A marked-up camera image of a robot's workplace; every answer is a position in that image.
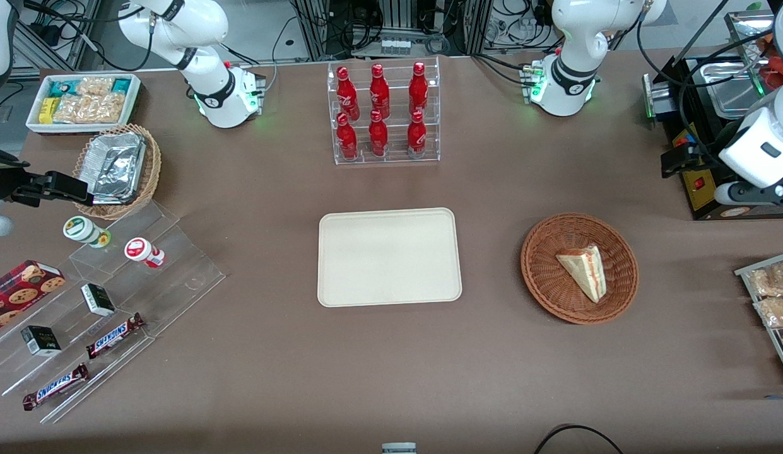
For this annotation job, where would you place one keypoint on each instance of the red cola bottle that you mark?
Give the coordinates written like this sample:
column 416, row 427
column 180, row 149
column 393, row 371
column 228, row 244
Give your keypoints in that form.
column 346, row 91
column 418, row 88
column 379, row 89
column 416, row 135
column 347, row 139
column 378, row 135

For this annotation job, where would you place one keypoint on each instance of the green snack packet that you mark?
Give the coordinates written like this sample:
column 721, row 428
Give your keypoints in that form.
column 62, row 87

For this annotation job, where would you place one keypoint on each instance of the clear pastry bag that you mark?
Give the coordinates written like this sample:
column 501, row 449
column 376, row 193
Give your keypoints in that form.
column 776, row 312
column 770, row 280

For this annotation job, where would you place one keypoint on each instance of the clear acrylic bottle rack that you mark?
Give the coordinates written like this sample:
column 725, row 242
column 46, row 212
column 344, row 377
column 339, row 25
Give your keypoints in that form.
column 394, row 157

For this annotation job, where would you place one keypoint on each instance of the red sausage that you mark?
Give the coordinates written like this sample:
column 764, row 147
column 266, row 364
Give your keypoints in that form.
column 779, row 72

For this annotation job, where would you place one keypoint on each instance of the grey device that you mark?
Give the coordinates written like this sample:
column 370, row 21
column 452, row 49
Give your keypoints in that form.
column 399, row 448

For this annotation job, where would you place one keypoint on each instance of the red cookie box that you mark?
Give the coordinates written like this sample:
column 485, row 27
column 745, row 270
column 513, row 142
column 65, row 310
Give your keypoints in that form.
column 22, row 290

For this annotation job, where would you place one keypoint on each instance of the red lid yogurt cup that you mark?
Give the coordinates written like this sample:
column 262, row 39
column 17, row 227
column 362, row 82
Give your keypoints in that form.
column 140, row 250

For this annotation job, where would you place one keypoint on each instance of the black food warmer machine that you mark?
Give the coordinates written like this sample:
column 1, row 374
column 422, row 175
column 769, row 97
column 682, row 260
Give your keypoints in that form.
column 697, row 195

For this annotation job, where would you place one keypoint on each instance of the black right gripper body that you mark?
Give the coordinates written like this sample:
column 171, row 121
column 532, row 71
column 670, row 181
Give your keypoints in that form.
column 1, row 181

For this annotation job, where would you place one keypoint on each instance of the teal snack packet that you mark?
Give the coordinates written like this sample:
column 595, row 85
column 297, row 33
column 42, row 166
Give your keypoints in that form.
column 121, row 85

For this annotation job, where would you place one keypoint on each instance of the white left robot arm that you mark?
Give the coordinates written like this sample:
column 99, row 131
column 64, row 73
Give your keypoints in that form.
column 574, row 75

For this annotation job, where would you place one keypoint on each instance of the cream plastic tray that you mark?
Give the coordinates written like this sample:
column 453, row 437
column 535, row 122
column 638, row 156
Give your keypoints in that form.
column 388, row 257

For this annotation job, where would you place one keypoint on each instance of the aluminium frame rack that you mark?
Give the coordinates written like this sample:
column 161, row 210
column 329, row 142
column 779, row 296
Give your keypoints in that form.
column 315, row 31

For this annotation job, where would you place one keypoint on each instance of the snickers bar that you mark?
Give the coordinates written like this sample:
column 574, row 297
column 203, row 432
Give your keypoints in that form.
column 55, row 386
column 113, row 336

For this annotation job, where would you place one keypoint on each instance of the silver foil container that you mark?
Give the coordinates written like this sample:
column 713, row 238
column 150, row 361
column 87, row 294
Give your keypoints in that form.
column 113, row 165

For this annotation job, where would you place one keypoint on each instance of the clear cracker bag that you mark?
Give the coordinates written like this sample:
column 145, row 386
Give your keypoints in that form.
column 89, row 109
column 94, row 86

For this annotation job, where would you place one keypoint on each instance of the white power strip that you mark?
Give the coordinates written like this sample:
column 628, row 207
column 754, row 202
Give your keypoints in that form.
column 395, row 46

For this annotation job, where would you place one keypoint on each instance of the yellow snack packet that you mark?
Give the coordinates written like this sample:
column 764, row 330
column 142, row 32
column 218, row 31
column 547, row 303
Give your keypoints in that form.
column 47, row 109

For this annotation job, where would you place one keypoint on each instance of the light wicker basket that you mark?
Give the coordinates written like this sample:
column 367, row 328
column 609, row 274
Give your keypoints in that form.
column 153, row 167

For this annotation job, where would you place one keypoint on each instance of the white snack bin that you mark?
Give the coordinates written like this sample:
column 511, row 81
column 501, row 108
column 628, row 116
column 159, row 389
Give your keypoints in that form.
column 35, row 123

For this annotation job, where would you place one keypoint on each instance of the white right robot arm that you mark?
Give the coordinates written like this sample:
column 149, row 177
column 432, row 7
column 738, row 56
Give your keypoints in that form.
column 208, row 94

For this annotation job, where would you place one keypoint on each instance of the small black box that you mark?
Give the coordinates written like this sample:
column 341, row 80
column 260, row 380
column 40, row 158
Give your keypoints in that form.
column 40, row 341
column 98, row 300

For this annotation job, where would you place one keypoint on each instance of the clear acrylic stepped display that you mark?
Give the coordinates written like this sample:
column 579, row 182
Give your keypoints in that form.
column 176, row 271

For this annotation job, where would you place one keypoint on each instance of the tray of packaged snacks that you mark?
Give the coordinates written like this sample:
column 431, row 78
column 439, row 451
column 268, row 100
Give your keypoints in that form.
column 747, row 272

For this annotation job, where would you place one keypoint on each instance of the triangular sandwich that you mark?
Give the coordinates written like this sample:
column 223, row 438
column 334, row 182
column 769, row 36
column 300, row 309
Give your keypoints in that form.
column 585, row 271

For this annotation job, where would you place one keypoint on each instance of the brown wicker basket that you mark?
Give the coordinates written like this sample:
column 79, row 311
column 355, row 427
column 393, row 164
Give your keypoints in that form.
column 549, row 277

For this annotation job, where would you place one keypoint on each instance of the steel warmer pan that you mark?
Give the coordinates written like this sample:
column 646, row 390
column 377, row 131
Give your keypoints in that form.
column 732, row 88

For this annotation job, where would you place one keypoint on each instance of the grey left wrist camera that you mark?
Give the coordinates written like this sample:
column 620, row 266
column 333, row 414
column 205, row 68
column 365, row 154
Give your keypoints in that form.
column 744, row 194

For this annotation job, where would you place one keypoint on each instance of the green lid yogurt cup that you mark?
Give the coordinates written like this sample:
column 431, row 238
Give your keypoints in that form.
column 82, row 229

